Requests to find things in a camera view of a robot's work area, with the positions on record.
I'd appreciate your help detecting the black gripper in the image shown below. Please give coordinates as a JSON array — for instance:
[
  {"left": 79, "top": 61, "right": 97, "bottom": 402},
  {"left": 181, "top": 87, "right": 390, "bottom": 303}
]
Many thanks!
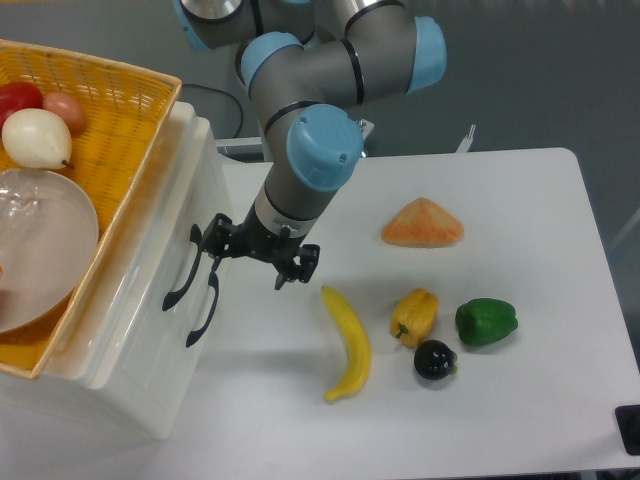
[{"left": 199, "top": 212, "right": 320, "bottom": 290}]

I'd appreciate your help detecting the white drawer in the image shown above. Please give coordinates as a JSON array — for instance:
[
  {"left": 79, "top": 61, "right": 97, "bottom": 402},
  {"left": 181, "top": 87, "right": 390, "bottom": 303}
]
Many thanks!
[
  {"left": 119, "top": 228, "right": 224, "bottom": 439},
  {"left": 89, "top": 115, "right": 236, "bottom": 391}
]

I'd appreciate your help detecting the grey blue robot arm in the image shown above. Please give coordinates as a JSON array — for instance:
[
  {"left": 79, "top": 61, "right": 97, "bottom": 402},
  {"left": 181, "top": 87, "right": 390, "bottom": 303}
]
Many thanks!
[{"left": 174, "top": 1, "right": 447, "bottom": 285}]

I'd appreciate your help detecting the white drawer cabinet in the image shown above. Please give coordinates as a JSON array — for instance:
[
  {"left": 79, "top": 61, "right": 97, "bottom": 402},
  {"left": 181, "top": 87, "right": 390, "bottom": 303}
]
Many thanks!
[{"left": 1, "top": 102, "right": 230, "bottom": 479}]

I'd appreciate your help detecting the yellow banana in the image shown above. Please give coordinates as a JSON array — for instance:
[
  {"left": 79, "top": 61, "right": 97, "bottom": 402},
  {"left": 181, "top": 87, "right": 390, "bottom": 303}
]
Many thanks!
[{"left": 321, "top": 286, "right": 372, "bottom": 403}]

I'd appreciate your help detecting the orange triangular bread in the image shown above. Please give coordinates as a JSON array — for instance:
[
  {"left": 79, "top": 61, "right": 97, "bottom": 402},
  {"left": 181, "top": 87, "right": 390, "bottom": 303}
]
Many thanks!
[{"left": 381, "top": 197, "right": 465, "bottom": 248}]

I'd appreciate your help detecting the yellow bell pepper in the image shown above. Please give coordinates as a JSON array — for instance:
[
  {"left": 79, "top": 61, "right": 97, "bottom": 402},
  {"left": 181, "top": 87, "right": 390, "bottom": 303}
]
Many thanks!
[{"left": 389, "top": 288, "right": 439, "bottom": 349}]

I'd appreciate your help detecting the yellow woven basket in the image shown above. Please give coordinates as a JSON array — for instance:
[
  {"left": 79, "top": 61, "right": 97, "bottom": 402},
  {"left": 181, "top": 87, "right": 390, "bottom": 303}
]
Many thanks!
[{"left": 1, "top": 40, "right": 182, "bottom": 379}]

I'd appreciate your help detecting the black round eggplant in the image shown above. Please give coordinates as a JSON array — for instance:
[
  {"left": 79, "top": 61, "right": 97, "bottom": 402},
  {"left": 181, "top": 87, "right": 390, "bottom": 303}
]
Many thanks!
[{"left": 414, "top": 339, "right": 457, "bottom": 381}]

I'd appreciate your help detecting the green bell pepper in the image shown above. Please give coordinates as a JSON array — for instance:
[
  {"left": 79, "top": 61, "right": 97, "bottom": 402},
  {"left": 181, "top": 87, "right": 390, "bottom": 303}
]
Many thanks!
[{"left": 455, "top": 298, "right": 518, "bottom": 347}]

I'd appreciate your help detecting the pink peach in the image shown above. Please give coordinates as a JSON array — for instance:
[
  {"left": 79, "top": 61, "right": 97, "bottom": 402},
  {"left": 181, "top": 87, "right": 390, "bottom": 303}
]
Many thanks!
[{"left": 42, "top": 92, "right": 87, "bottom": 134}]

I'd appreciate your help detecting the clear plastic wrap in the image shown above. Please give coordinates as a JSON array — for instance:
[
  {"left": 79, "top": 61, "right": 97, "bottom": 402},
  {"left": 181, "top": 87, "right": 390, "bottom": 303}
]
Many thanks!
[{"left": 1, "top": 169, "right": 41, "bottom": 244}]

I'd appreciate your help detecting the white pear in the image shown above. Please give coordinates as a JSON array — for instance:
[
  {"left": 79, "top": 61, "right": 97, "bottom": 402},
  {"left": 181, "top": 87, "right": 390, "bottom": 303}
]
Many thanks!
[{"left": 1, "top": 108, "right": 72, "bottom": 170}]

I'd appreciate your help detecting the red apple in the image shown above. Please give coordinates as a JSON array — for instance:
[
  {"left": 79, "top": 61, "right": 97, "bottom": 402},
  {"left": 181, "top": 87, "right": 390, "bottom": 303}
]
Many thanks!
[{"left": 0, "top": 81, "right": 43, "bottom": 125}]

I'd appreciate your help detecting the black device at edge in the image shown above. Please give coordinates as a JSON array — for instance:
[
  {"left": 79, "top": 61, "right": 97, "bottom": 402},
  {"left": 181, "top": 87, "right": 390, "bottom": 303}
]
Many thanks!
[{"left": 614, "top": 404, "right": 640, "bottom": 456}]

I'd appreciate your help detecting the black cable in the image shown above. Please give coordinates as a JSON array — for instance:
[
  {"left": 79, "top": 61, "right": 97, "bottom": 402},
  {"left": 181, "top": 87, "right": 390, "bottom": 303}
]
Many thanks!
[{"left": 180, "top": 82, "right": 244, "bottom": 141}]

